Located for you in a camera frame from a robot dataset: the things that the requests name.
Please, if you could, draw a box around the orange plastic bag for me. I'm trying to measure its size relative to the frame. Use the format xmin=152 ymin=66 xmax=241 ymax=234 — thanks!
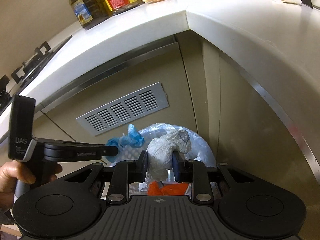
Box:
xmin=147 ymin=181 xmax=189 ymax=196

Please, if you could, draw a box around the blue glove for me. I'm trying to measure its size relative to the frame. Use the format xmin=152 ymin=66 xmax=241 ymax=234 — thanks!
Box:
xmin=104 ymin=124 xmax=145 ymax=164

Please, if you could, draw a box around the white trash bin with liner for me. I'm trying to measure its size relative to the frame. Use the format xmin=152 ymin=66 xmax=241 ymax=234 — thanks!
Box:
xmin=105 ymin=123 xmax=216 ymax=195

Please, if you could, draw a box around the person's left hand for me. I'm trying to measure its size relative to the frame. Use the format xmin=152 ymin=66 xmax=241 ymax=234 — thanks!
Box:
xmin=0 ymin=161 xmax=36 ymax=211

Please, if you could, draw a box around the grey cabinet vent grille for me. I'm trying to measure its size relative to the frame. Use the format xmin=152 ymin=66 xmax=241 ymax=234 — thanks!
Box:
xmin=76 ymin=82 xmax=169 ymax=137

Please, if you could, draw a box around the black gas stove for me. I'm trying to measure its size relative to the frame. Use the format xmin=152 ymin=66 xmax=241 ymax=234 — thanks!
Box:
xmin=1 ymin=35 xmax=73 ymax=114

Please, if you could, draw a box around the sunflower oil bottle blue label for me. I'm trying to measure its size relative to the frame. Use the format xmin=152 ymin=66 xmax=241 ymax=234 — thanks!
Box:
xmin=69 ymin=0 xmax=112 ymax=30

